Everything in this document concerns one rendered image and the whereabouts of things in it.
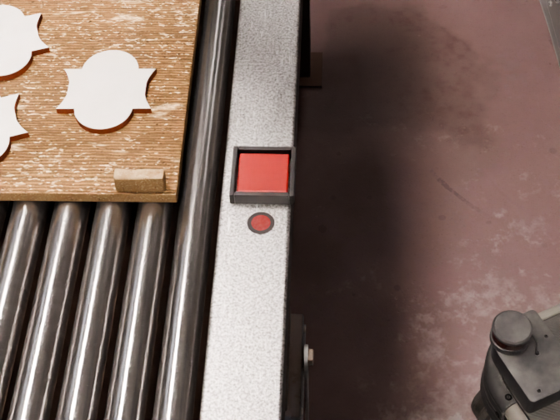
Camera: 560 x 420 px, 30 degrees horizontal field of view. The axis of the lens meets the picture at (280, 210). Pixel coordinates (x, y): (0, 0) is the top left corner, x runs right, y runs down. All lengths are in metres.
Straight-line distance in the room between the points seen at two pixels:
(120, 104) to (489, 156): 1.35
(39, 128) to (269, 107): 0.29
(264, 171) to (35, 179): 0.27
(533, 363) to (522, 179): 0.71
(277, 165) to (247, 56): 0.21
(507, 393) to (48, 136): 0.95
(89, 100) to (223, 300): 0.33
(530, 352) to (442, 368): 0.33
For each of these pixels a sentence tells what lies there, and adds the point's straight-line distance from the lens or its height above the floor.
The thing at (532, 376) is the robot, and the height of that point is 0.28.
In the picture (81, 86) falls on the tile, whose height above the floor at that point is 0.95.
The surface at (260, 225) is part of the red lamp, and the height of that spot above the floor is 0.92.
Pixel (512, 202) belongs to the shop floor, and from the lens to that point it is 2.43.
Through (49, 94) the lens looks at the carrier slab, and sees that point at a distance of 1.36.
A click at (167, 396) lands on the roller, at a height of 0.92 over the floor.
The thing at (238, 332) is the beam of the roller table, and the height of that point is 0.91.
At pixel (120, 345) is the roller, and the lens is 1.14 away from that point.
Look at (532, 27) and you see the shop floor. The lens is 2.83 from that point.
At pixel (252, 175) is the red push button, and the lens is 1.24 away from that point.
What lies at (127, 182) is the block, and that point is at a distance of 1.21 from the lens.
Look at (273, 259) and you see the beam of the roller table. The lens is 1.18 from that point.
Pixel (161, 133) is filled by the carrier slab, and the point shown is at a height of 0.94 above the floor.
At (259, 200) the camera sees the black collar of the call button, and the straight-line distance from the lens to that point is 1.22.
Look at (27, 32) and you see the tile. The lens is 1.43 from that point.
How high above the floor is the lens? 1.88
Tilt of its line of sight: 52 degrees down
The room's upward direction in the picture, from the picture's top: 3 degrees counter-clockwise
